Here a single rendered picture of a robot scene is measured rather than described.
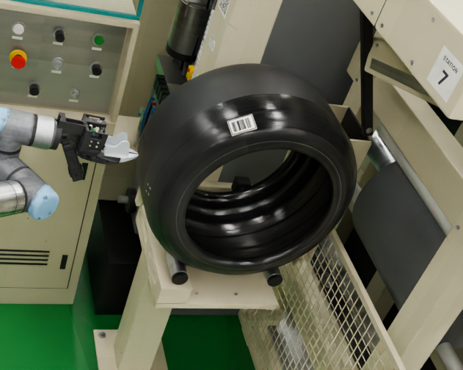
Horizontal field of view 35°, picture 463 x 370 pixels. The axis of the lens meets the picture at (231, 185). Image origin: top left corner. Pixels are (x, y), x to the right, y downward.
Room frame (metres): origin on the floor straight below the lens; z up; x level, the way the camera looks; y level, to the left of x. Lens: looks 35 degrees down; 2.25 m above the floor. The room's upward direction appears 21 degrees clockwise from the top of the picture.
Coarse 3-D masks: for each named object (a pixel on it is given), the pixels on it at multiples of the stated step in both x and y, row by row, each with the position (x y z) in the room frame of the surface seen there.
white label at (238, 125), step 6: (228, 120) 1.44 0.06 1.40; (234, 120) 1.44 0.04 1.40; (240, 120) 1.44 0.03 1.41; (246, 120) 1.44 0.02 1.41; (252, 120) 1.44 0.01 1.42; (234, 126) 1.43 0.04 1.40; (240, 126) 1.43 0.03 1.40; (246, 126) 1.43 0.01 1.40; (252, 126) 1.43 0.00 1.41; (234, 132) 1.41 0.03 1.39; (240, 132) 1.41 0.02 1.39
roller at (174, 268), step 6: (168, 258) 1.47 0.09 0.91; (174, 258) 1.46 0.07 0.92; (168, 264) 1.45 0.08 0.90; (174, 264) 1.44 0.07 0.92; (180, 264) 1.45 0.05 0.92; (174, 270) 1.42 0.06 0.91; (180, 270) 1.42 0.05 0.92; (174, 276) 1.41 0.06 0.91; (180, 276) 1.41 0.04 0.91; (186, 276) 1.42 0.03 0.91; (174, 282) 1.41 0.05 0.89; (180, 282) 1.42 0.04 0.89
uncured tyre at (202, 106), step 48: (192, 96) 1.54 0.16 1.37; (240, 96) 1.51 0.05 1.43; (288, 96) 1.56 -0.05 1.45; (144, 144) 1.51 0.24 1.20; (192, 144) 1.40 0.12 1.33; (240, 144) 1.42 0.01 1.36; (288, 144) 1.47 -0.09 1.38; (336, 144) 1.55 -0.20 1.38; (144, 192) 1.42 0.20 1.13; (192, 192) 1.38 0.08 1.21; (240, 192) 1.76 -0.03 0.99; (288, 192) 1.78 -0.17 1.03; (336, 192) 1.55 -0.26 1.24; (192, 240) 1.43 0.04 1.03; (240, 240) 1.64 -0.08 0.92; (288, 240) 1.64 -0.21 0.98
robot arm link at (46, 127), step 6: (42, 120) 1.32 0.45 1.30; (48, 120) 1.33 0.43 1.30; (54, 120) 1.34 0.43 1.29; (42, 126) 1.31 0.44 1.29; (48, 126) 1.32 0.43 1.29; (54, 126) 1.33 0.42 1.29; (36, 132) 1.29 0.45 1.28; (42, 132) 1.30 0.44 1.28; (48, 132) 1.31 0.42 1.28; (54, 132) 1.32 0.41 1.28; (36, 138) 1.29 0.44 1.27; (42, 138) 1.30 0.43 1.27; (48, 138) 1.30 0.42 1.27; (36, 144) 1.29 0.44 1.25; (42, 144) 1.30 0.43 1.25; (48, 144) 1.30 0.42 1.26
